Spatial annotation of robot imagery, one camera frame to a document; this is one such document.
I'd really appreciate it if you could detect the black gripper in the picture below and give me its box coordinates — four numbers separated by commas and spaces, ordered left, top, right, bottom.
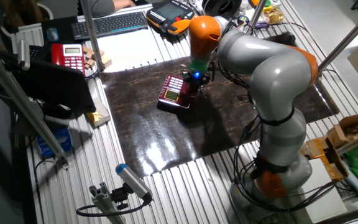
181, 70, 211, 95

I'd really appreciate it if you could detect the silver camera with blue cap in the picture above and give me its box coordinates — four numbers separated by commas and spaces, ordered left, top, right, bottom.
115, 163, 154, 203

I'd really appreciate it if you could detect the gold foil packet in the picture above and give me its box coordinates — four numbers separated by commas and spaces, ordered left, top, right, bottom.
262, 8, 285, 26

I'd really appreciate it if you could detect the silver depth camera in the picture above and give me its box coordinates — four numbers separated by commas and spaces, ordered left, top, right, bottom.
17, 39, 31, 71

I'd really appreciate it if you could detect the grey sleeved forearm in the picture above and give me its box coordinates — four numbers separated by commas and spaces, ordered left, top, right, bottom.
87, 0, 117, 19

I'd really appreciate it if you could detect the black computer keyboard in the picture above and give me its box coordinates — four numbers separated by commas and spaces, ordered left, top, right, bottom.
70, 11, 149, 41

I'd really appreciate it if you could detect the aluminium camera mount profile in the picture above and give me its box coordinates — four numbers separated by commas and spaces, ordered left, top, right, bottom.
88, 182, 127, 224

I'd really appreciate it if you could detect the dark red telephone handset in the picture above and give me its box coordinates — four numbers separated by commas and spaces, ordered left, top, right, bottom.
183, 81, 202, 108

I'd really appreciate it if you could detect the dark red telephone base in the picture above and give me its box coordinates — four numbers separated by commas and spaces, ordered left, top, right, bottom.
157, 73, 198, 114

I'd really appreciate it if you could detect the light wooden block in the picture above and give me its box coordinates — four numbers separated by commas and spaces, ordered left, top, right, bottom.
82, 45, 96, 70
100, 54, 113, 70

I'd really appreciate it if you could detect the dark marble pattern mat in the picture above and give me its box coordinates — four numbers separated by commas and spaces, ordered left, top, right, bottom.
99, 35, 341, 179

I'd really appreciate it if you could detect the orange black teach pendant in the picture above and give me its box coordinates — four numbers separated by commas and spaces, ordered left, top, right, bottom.
145, 0, 198, 36

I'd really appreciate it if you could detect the person's hand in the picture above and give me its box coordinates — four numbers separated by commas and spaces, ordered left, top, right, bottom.
112, 0, 137, 10

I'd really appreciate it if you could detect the bright red desk telephone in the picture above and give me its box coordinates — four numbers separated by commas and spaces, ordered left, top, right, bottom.
50, 43, 87, 77

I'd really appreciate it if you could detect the aluminium frame beam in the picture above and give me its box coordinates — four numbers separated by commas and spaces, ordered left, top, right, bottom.
0, 43, 70, 169
336, 127, 358, 156

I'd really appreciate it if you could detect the open box with gold foil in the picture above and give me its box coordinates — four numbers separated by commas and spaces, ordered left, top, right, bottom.
86, 96, 112, 128

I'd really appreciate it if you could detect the open cardboard box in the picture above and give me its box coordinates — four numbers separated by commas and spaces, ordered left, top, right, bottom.
327, 112, 358, 149

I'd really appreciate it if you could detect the black calculator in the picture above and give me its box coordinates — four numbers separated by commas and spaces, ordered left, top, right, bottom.
29, 45, 48, 62

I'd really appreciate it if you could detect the black filament spool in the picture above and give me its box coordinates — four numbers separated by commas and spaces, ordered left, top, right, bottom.
201, 0, 243, 19

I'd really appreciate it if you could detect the aluminium frame post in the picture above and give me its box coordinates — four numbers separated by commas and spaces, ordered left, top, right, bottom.
78, 0, 106, 74
249, 0, 267, 27
318, 4, 358, 75

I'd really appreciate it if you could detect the white ribbed aluminium block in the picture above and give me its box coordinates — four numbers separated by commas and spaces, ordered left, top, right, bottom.
15, 23, 45, 47

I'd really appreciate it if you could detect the white flat box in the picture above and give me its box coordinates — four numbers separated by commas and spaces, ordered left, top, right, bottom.
300, 157, 348, 224

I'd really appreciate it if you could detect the computer mouse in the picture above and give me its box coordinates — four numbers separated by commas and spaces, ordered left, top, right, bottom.
45, 27, 60, 43

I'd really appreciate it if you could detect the white paper sheet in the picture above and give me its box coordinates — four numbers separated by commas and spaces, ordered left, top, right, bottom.
95, 29, 192, 73

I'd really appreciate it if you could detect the black camera cable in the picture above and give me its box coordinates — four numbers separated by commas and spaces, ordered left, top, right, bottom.
75, 198, 152, 218

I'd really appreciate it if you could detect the taped cardboard box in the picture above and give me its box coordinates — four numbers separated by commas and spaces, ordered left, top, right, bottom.
300, 136, 350, 182

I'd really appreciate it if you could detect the black laptop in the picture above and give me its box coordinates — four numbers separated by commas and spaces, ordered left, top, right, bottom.
11, 57, 97, 114

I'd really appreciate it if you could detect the blue tissue pack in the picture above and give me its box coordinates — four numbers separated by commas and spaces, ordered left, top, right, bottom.
36, 127, 73, 159

